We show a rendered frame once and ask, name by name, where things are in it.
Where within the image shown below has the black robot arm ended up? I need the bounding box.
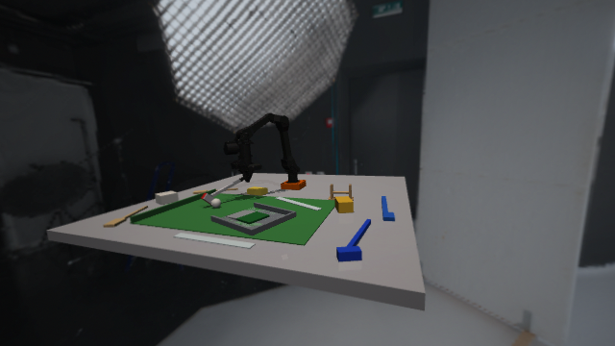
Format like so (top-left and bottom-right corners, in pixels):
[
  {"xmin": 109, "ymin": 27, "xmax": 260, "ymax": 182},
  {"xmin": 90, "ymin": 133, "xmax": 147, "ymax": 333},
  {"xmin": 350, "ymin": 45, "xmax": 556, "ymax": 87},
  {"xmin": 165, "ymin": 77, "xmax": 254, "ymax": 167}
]
[{"xmin": 224, "ymin": 113, "xmax": 300, "ymax": 183}]

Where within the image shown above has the yellow flat rectangular block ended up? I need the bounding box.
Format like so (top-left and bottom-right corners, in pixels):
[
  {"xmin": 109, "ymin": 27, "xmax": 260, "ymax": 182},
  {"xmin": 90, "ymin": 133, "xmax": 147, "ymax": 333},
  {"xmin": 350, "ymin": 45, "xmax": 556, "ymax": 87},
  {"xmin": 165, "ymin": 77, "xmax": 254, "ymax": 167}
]
[{"xmin": 247, "ymin": 186, "xmax": 268, "ymax": 196}]

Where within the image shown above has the white cube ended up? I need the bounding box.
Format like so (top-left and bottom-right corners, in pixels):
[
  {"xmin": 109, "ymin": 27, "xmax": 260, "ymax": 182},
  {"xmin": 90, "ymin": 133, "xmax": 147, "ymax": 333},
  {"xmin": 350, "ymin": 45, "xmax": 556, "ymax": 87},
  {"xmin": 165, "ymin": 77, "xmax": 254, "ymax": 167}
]
[{"xmin": 155, "ymin": 191, "xmax": 179, "ymax": 205}]

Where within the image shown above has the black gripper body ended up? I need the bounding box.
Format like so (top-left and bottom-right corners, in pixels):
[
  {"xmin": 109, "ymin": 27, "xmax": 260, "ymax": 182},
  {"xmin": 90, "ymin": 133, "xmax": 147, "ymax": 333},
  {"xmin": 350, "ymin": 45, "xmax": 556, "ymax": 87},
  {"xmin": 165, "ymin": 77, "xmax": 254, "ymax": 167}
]
[{"xmin": 238, "ymin": 153, "xmax": 261, "ymax": 171}]

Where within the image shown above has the yellow cube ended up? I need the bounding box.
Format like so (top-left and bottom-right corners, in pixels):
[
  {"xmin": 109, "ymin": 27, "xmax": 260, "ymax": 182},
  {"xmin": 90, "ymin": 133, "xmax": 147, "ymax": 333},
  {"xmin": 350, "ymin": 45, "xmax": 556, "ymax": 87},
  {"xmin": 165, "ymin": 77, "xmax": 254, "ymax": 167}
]
[{"xmin": 334, "ymin": 196, "xmax": 354, "ymax": 213}]

